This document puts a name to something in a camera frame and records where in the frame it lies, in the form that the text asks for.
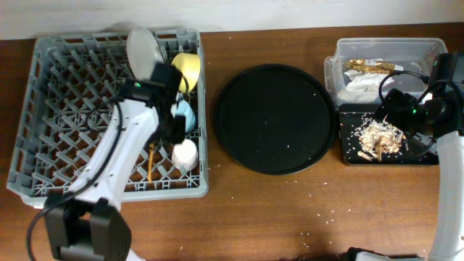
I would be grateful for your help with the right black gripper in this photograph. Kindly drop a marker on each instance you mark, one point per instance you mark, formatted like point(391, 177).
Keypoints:
point(405, 101)

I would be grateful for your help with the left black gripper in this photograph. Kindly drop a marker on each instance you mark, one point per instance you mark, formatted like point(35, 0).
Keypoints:
point(179, 134)

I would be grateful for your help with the blue plastic cup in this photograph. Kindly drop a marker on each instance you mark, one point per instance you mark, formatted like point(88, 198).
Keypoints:
point(183, 109)

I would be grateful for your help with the wooden chopstick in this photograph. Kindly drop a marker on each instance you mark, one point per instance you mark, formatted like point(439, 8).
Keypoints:
point(150, 162)

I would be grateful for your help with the pink plastic cup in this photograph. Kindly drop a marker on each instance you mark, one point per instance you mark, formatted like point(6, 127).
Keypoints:
point(185, 155)

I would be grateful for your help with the peanut shells and rice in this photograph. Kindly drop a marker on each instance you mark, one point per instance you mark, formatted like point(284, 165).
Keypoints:
point(377, 138)

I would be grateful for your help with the white paper napkin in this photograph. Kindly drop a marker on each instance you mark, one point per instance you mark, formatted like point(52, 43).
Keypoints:
point(362, 87)

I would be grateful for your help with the yellow plastic bowl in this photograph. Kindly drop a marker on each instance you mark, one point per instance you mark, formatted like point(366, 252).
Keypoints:
point(190, 67)

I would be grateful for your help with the grey round plate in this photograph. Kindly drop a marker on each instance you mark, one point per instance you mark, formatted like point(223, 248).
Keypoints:
point(143, 52)

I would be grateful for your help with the gold snack wrapper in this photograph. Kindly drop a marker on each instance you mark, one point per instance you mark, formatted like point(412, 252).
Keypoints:
point(373, 66)

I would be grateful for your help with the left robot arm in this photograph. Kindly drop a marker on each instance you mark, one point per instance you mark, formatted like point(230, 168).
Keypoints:
point(85, 223)

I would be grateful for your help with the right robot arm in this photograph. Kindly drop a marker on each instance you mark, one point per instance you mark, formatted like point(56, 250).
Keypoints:
point(437, 112)

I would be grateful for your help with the black rectangular waste tray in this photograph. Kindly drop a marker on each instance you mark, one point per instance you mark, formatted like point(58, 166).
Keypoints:
point(355, 118)

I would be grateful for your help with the clear plastic waste bin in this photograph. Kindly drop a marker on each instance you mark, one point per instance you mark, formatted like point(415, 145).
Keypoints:
point(413, 54)

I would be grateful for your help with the grey plastic dishwasher rack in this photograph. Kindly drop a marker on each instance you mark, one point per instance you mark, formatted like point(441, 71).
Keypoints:
point(66, 110)

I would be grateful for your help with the round black serving tray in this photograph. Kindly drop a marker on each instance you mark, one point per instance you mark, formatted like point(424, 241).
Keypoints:
point(275, 119)

